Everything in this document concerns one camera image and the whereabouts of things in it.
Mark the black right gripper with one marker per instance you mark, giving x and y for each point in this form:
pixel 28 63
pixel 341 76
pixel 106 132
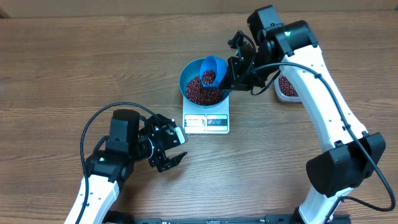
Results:
pixel 237 79

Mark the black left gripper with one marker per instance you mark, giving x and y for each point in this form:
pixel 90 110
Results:
pixel 161 160

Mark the blue measuring scoop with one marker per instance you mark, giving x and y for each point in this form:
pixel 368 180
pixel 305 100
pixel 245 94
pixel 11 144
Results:
pixel 218 65

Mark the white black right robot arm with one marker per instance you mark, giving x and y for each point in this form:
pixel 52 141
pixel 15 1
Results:
pixel 349 153

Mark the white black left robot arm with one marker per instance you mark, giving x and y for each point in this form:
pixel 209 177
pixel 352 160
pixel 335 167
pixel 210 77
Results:
pixel 132 138

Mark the teal plastic bowl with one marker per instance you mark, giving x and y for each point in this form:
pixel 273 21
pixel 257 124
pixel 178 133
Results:
pixel 190 71

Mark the red beans in bowl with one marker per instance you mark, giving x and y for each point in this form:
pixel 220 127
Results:
pixel 198 94

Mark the white digital kitchen scale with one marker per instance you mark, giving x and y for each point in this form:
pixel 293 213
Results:
pixel 214 119

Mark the red adzuki beans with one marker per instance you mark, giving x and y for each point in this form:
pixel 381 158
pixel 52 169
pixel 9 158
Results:
pixel 286 87

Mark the clear plastic container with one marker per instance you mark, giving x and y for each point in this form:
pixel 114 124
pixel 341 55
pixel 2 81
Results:
pixel 282 97

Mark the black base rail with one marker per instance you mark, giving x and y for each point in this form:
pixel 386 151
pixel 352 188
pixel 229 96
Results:
pixel 217 220

